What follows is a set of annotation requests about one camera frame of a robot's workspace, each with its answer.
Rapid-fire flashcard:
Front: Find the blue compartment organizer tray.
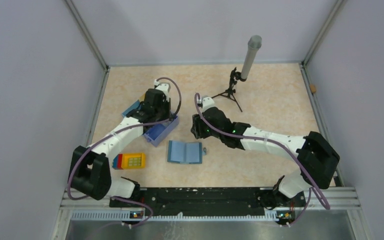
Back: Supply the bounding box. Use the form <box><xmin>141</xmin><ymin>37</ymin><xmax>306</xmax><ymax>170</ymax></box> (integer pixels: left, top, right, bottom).
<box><xmin>121</xmin><ymin>94</ymin><xmax>180</xmax><ymax>147</ymax></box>

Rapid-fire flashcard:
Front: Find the blue leather card holder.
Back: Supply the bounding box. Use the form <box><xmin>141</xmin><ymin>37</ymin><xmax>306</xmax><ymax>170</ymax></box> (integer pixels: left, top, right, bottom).
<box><xmin>167</xmin><ymin>140</ymin><xmax>207</xmax><ymax>165</ymax></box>

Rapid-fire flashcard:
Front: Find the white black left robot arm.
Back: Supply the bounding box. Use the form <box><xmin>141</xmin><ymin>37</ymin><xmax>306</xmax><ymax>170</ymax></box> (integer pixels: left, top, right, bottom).
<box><xmin>67</xmin><ymin>81</ymin><xmax>173</xmax><ymax>207</ymax></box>

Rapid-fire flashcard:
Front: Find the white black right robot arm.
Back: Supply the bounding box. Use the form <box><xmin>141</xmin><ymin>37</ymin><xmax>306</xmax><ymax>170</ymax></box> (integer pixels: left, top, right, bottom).
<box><xmin>191</xmin><ymin>93</ymin><xmax>341</xmax><ymax>210</ymax></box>

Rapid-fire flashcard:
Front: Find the black mini tripod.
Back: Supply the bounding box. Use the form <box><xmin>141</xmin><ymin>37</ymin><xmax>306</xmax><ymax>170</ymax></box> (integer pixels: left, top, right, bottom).
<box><xmin>212</xmin><ymin>67</ymin><xmax>246</xmax><ymax>113</ymax></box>

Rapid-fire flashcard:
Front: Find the yellow toy brick block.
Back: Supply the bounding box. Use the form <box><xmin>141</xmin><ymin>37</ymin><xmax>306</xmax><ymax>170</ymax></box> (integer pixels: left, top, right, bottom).
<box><xmin>112</xmin><ymin>153</ymin><xmax>146</xmax><ymax>170</ymax></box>

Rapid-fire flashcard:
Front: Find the grey tube on stand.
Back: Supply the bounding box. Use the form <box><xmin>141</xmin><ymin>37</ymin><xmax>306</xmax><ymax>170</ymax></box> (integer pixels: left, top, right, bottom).
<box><xmin>240</xmin><ymin>35</ymin><xmax>262</xmax><ymax>82</ymax></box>

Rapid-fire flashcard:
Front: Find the white toothed cable strip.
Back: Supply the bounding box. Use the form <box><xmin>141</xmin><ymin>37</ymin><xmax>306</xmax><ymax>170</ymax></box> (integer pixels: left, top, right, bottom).
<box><xmin>71</xmin><ymin>210</ymin><xmax>279</xmax><ymax>222</ymax></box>

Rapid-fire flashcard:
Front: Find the aluminium table frame rail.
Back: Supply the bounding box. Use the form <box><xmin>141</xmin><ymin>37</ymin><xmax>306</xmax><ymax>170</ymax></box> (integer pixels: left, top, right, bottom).
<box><xmin>299</xmin><ymin>61</ymin><xmax>361</xmax><ymax>211</ymax></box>

